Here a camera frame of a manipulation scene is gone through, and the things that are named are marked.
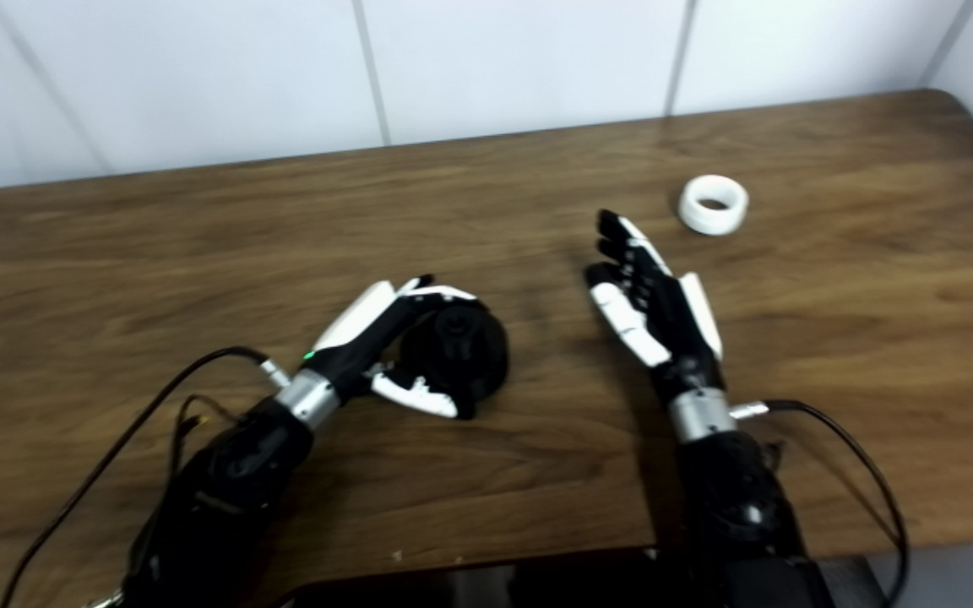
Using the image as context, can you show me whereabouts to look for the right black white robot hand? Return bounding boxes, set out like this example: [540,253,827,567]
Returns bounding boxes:
[584,209,726,404]

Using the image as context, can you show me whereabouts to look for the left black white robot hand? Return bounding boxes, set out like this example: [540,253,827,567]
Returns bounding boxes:
[305,273,479,421]

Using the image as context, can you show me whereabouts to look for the white toothed plastic ring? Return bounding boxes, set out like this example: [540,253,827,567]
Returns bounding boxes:
[677,175,749,236]

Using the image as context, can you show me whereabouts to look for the round black plastic part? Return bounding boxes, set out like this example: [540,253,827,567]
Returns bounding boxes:
[398,300,510,421]

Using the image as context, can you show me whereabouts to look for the black robot torso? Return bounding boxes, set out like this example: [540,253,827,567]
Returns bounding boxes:
[271,547,889,608]

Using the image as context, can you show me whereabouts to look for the thin left forearm wires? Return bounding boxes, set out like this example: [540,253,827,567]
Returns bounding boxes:
[170,393,242,474]

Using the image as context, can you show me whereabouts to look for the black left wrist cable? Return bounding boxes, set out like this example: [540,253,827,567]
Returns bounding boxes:
[0,346,291,608]

